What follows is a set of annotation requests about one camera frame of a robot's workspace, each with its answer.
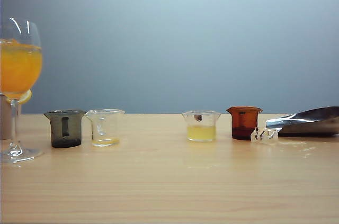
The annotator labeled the yellow lemon slice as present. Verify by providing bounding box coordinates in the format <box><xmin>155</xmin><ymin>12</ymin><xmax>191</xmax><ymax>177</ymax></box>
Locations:
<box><xmin>18</xmin><ymin>88</ymin><xmax>33</xmax><ymax>105</ymax></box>

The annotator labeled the clear stemmed wine glass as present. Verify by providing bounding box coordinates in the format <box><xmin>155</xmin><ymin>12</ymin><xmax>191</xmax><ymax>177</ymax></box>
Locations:
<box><xmin>0</xmin><ymin>17</ymin><xmax>44</xmax><ymax>165</ymax></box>

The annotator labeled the clear measuring cup yellow juice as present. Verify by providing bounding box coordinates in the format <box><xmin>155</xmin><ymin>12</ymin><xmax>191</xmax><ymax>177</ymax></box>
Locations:
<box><xmin>182</xmin><ymin>110</ymin><xmax>222</xmax><ymax>142</ymax></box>

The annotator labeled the amber brown measuring cup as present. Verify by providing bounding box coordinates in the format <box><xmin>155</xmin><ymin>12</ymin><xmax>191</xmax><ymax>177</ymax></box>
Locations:
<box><xmin>226</xmin><ymin>106</ymin><xmax>263</xmax><ymax>140</ymax></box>

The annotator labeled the beige cylindrical block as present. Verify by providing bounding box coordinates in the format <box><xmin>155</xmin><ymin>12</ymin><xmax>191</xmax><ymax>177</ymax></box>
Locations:
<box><xmin>0</xmin><ymin>94</ymin><xmax>13</xmax><ymax>140</ymax></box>

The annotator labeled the smoky grey measuring cup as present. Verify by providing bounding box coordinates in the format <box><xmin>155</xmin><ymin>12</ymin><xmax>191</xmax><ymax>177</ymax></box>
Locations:
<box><xmin>43</xmin><ymin>109</ymin><xmax>86</xmax><ymax>148</ymax></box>

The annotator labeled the stainless steel ice scoop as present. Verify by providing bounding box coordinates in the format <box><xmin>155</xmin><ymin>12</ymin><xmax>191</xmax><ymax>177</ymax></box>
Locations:
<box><xmin>265</xmin><ymin>106</ymin><xmax>339</xmax><ymax>137</ymax></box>

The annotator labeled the clear measuring cup orange juice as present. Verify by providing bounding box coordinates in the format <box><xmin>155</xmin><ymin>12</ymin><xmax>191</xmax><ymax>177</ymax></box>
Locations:
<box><xmin>84</xmin><ymin>109</ymin><xmax>126</xmax><ymax>148</ymax></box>

